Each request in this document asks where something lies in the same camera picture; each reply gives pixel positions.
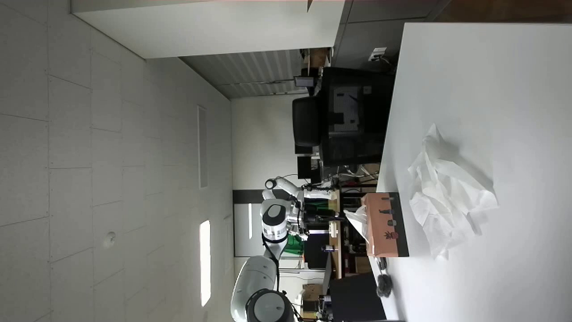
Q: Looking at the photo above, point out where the small cardboard box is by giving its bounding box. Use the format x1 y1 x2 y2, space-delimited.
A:
303 46 333 71

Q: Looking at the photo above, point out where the brown cardboard box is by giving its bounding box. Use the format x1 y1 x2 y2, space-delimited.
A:
362 191 412 261

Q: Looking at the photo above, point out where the small white jointed arm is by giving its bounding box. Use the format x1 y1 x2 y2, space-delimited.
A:
264 173 337 206

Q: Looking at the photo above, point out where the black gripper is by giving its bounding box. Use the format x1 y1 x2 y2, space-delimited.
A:
298 204 328 232

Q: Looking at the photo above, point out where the black equipment cabinet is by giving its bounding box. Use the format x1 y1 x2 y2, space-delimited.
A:
321 64 398 170

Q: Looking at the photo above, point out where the white facial tissue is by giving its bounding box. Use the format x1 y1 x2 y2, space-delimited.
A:
344 202 373 241
408 191 487 263

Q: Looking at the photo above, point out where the black box device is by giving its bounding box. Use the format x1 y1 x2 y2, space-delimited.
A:
303 232 331 270

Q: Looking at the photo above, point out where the black computer monitor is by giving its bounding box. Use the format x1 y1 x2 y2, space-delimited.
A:
290 95 328 157

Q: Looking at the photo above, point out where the green plastic bin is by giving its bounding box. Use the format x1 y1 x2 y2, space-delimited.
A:
278 200 331 256

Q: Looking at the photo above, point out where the small black tabletop object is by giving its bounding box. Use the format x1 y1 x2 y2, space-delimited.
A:
374 257 398 300

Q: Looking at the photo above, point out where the crumpled white tissue pile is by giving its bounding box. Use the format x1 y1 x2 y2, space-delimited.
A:
407 123 501 263

